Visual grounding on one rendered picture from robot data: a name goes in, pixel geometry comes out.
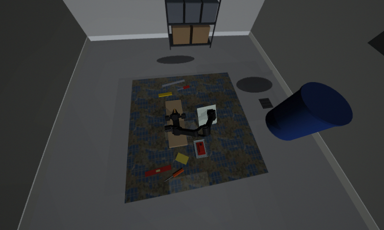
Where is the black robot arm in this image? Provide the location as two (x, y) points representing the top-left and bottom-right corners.
(164, 109), (217, 138)

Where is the tan floor panel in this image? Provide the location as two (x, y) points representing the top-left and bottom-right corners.
(165, 99), (188, 148)

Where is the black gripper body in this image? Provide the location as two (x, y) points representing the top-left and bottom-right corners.
(165, 113), (186, 124)

